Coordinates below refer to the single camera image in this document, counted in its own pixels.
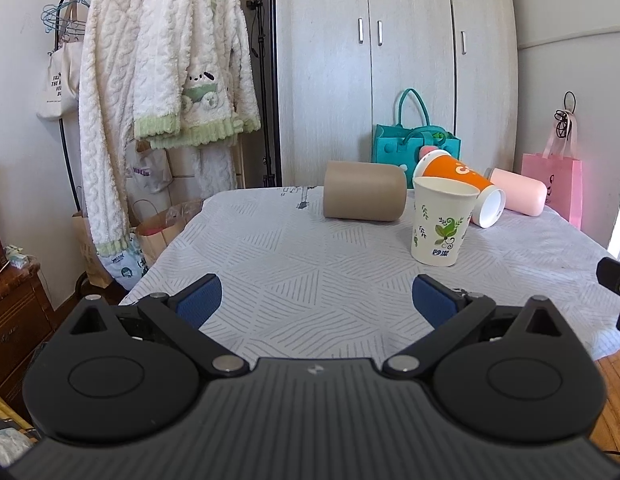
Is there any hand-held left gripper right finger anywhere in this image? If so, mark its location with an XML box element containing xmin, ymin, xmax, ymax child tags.
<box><xmin>382</xmin><ymin>274</ymin><xmax>566</xmax><ymax>378</ymax></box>

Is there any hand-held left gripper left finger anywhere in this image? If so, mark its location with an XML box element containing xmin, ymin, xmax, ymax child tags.
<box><xmin>65</xmin><ymin>274</ymin><xmax>251</xmax><ymax>377</ymax></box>

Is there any white leaf print paper cup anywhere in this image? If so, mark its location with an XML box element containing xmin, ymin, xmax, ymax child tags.
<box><xmin>411</xmin><ymin>176</ymin><xmax>481</xmax><ymax>267</ymax></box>

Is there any pink cup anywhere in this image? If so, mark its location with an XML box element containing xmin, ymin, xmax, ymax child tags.
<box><xmin>484</xmin><ymin>167</ymin><xmax>548</xmax><ymax>218</ymax></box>

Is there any brown paper cup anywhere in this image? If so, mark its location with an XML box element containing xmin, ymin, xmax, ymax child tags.
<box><xmin>323</xmin><ymin>160</ymin><xmax>408</xmax><ymax>223</ymax></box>

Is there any orange paper cup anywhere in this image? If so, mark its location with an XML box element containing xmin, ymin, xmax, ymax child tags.
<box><xmin>419</xmin><ymin>149</ymin><xmax>506</xmax><ymax>229</ymax></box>

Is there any brown paper bag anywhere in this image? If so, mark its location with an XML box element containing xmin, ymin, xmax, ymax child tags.
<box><xmin>71</xmin><ymin>210</ymin><xmax>115</xmax><ymax>289</ymax></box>
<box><xmin>132</xmin><ymin>199</ymin><xmax>205</xmax><ymax>267</ymax></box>

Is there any pink paper gift bag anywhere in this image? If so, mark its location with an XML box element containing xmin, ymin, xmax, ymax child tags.
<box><xmin>520</xmin><ymin>134</ymin><xmax>583</xmax><ymax>229</ymax></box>

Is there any white printed shopping bag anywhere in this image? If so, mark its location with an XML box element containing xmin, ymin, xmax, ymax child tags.
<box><xmin>124</xmin><ymin>142</ymin><xmax>174</xmax><ymax>197</ymax></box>

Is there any teal felt tote bag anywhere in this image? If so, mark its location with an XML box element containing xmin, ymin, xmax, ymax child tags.
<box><xmin>372</xmin><ymin>88</ymin><xmax>461</xmax><ymax>183</ymax></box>

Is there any dark wooden cabinet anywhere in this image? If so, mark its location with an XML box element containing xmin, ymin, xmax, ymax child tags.
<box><xmin>0</xmin><ymin>256</ymin><xmax>58</xmax><ymax>423</ymax></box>

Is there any small green white box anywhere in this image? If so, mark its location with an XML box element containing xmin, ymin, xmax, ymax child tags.
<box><xmin>4</xmin><ymin>244</ymin><xmax>30</xmax><ymax>270</ymax></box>

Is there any white fluffy bathrobe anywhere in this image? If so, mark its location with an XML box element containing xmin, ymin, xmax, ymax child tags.
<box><xmin>78</xmin><ymin>0</ymin><xmax>238</xmax><ymax>271</ymax></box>

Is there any black metal clothes rack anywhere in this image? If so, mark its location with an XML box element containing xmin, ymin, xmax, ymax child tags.
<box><xmin>57</xmin><ymin>0</ymin><xmax>158</xmax><ymax>213</ymax></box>

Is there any light wood grain wardrobe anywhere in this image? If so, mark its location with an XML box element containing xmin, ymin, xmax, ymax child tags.
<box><xmin>274</xmin><ymin>0</ymin><xmax>520</xmax><ymax>192</ymax></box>

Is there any white fluffy jacket green trim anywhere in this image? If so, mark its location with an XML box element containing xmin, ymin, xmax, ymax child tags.
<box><xmin>132</xmin><ymin>0</ymin><xmax>262</xmax><ymax>150</ymax></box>

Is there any cream canvas tote bag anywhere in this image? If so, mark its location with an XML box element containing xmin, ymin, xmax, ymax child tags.
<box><xmin>36</xmin><ymin>42</ymin><xmax>86</xmax><ymax>122</ymax></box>

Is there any black cable on wall hook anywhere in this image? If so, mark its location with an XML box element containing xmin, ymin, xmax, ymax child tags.
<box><xmin>554</xmin><ymin>91</ymin><xmax>579</xmax><ymax>142</ymax></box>

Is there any light blue wire hanger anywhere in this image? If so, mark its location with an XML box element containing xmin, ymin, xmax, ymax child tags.
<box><xmin>41</xmin><ymin>0</ymin><xmax>93</xmax><ymax>35</ymax></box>

